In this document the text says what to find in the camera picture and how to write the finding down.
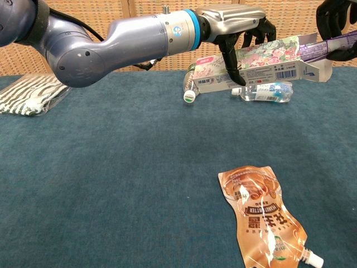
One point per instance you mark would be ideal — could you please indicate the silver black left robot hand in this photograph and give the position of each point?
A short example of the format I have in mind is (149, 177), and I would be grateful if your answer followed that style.
(231, 19)

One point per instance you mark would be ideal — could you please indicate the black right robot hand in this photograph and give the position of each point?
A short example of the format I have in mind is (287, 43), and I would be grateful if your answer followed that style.
(332, 16)

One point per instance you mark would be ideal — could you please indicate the white purple toothpaste tube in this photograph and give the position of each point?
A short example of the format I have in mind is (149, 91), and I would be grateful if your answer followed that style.
(320, 50)

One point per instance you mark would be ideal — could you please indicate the floral toothpaste carton box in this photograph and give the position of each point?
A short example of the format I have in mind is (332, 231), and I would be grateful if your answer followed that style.
(265, 57)

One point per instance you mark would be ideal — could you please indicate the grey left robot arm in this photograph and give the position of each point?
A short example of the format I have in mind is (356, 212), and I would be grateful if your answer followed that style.
(111, 42)

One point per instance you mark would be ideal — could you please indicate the woven wooden folding screen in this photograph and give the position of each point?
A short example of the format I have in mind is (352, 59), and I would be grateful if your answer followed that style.
(290, 19)

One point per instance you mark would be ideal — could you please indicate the blue label plastic bottle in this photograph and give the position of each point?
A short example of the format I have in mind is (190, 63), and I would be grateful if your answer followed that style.
(262, 92)

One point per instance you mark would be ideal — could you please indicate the green label plastic bottle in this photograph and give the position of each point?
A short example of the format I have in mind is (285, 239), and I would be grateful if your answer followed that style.
(189, 96)

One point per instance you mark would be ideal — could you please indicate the teal table cloth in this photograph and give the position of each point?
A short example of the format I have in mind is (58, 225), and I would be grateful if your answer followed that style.
(111, 167)

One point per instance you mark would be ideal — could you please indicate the brown peanut butter pouch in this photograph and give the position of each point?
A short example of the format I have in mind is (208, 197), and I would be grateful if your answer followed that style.
(265, 220)

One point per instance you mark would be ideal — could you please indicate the striped cloth in plastic bag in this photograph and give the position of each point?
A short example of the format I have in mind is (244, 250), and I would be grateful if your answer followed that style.
(25, 95)

